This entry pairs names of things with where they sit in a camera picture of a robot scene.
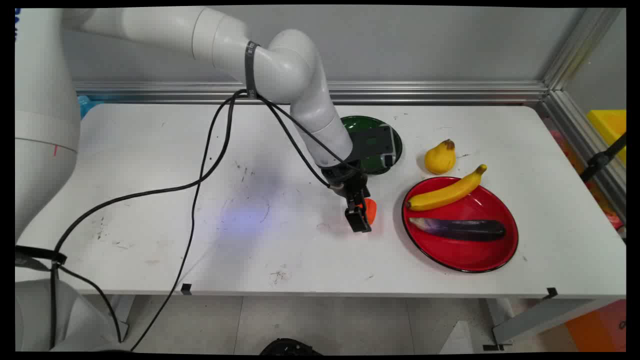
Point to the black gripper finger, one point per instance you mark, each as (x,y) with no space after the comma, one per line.
(358,221)
(365,193)

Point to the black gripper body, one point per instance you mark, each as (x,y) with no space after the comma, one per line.
(345,179)

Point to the purple toy eggplant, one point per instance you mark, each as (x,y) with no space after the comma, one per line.
(460,229)

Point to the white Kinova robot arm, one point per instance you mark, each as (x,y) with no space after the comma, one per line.
(295,75)

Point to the small orange toy vegetable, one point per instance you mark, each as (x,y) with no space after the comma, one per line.
(370,210)

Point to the dark green plate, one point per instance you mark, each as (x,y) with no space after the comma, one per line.
(357,125)

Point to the yellow toy banana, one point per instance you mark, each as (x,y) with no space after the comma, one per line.
(447,192)

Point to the yellow toy pear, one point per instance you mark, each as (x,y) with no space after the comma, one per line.
(440,158)

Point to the red plate with black rim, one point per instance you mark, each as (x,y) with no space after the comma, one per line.
(465,252)

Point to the black round object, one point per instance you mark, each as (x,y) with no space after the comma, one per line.
(290,347)

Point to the black tape marker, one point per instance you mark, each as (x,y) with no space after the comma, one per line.
(186,289)
(551,293)

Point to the red pink packaging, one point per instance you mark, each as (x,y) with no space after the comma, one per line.
(567,150)

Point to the yellow plastic bin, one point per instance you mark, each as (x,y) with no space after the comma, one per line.
(609,127)

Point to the orange box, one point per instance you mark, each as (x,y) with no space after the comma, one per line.
(600,327)

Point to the blue bubble tray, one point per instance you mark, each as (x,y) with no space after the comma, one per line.
(86,106)

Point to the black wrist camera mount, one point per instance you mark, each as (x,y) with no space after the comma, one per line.
(375,142)

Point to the long aluminium frame rail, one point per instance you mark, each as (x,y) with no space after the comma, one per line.
(425,92)

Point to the grey table leg frame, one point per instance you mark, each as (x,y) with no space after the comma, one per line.
(540,317)

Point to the short aluminium frame rail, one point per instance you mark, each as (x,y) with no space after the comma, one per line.
(580,135)

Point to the aluminium frame post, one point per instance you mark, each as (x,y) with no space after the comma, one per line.
(580,47)

